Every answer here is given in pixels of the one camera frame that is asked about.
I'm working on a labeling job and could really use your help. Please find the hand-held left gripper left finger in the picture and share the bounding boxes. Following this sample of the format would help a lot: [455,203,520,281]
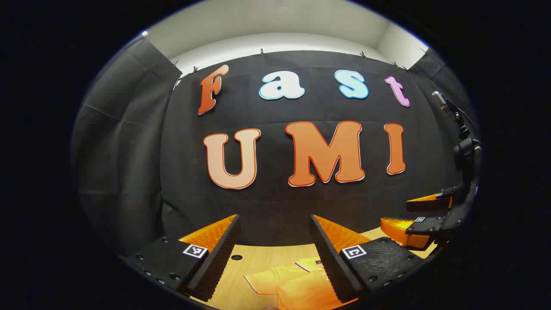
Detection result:
[122,214,241,302]

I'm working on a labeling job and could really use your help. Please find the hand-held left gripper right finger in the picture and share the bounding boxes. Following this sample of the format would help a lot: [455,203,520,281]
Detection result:
[310,214,427,304]

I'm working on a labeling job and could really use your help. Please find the orange T-shirt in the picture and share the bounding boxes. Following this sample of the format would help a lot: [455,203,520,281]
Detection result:
[244,257,359,310]

